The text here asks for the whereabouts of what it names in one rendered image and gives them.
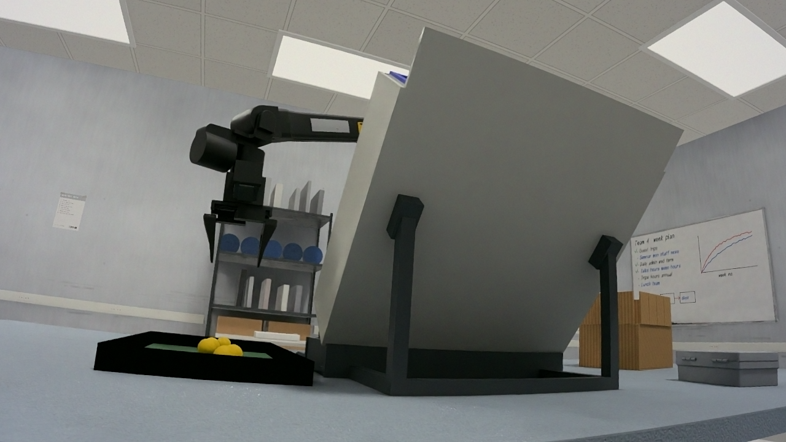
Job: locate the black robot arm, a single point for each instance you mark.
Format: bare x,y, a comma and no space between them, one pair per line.
223,149

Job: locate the blue square frame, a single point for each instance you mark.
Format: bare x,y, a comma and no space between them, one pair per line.
398,76

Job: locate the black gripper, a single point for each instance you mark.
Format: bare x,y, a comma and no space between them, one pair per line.
239,214

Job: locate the brown cardboard box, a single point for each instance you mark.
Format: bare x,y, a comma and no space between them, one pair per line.
645,333

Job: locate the grey hinged case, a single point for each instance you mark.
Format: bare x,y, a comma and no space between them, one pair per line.
728,368

